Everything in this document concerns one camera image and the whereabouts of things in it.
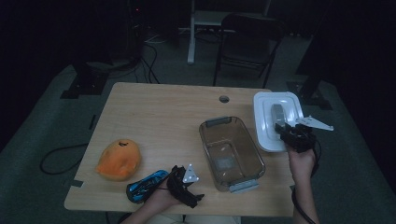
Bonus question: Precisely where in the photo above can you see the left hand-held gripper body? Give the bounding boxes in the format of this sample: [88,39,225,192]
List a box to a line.
[166,163,200,206]

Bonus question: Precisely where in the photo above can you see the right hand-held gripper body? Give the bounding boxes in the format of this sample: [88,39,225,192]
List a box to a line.
[281,115,334,154]

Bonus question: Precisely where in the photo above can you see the white container lid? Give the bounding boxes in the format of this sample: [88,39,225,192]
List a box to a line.
[252,91,304,153]

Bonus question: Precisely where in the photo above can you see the blue toy car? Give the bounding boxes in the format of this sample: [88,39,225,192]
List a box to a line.
[125,169,171,203]

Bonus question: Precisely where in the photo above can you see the clear plastic container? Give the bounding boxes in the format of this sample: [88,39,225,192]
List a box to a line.
[199,116,266,194]

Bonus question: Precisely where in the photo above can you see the orange plush toy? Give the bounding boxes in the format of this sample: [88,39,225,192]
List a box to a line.
[94,138,143,182]

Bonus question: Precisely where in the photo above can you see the person's left hand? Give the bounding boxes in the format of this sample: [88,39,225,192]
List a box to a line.
[144,186,182,215]

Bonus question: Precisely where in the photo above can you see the person's right hand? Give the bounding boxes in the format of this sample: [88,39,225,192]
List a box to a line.
[288,147,318,185]

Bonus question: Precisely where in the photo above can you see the black stand base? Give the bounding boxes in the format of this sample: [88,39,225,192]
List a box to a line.
[286,81,333,111]
[60,62,110,100]

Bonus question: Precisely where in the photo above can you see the black folding chair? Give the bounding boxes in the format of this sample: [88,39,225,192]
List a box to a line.
[213,12,286,89]

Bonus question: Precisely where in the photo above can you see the dark equipment tower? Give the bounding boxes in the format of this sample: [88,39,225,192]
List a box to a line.
[125,0,147,61]

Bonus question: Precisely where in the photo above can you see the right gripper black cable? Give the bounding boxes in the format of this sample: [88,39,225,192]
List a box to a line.
[290,139,321,224]

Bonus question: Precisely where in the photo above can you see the black cable bundle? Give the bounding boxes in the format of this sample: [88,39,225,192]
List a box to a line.
[134,43,162,85]

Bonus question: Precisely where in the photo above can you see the white desk frame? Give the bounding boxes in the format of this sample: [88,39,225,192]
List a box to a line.
[187,0,272,65]

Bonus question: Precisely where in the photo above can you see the black looped floor cable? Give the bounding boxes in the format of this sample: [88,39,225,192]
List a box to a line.
[39,143,90,175]

